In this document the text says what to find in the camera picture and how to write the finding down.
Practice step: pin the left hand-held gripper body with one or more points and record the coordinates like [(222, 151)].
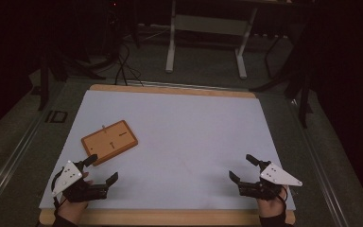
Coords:
[(67, 178)]

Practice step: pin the person's left hand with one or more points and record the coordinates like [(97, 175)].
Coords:
[(72, 209)]

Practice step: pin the orange wooden peg board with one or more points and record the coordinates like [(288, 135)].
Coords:
[(110, 142)]

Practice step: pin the metal floor rail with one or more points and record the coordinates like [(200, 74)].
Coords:
[(321, 170), (9, 167)]

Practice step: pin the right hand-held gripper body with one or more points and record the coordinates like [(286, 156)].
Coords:
[(279, 177)]

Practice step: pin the white metal desk frame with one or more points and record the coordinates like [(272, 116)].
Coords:
[(208, 28)]

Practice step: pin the white table mat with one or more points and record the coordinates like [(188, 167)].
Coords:
[(182, 148)]

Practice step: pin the black metal stand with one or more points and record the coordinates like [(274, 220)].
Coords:
[(303, 94), (44, 78)]

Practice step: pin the black floor bracket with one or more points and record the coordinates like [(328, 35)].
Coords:
[(56, 116)]

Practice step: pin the person's right hand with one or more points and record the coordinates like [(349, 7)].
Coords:
[(271, 206)]

